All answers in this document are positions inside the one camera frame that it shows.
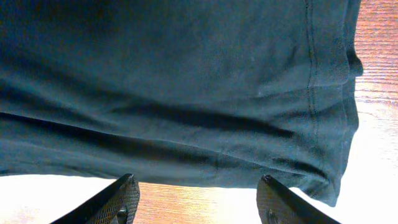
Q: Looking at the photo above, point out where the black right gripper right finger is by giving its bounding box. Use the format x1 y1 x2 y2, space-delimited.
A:
256 175 340 224

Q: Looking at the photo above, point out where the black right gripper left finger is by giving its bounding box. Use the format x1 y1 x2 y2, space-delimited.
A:
52 174 140 224

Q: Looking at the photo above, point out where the dark green t-shirt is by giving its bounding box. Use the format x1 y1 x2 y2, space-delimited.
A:
1 0 363 206

